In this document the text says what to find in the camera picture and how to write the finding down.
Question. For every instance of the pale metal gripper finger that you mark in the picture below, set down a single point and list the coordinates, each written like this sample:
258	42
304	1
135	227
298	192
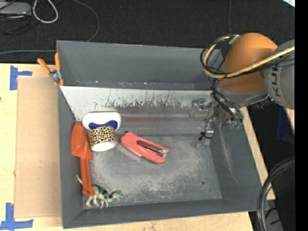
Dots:
198	106
209	133

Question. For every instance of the grey metal bin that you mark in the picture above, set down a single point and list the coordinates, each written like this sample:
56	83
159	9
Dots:
156	177

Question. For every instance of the red stapler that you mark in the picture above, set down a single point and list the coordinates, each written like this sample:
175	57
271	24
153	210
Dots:
142	147

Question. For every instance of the white and blue container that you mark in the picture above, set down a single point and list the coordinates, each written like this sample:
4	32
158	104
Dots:
101	118

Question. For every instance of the leopard print cup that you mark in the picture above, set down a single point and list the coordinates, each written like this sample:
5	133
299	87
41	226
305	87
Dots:
102	138

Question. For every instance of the green toy dinosaur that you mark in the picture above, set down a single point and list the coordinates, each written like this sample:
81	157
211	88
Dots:
102	195

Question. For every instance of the orange toy shovel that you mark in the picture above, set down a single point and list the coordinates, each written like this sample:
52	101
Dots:
80	143

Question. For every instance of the brown cardboard board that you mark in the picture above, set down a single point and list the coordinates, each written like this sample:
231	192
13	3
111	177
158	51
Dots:
36	141

